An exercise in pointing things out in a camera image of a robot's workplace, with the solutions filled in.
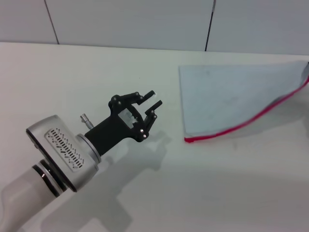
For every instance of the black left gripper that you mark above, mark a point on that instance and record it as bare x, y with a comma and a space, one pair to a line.
116, 130

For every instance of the clear document bag red zipper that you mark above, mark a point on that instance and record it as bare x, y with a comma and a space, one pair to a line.
229, 96

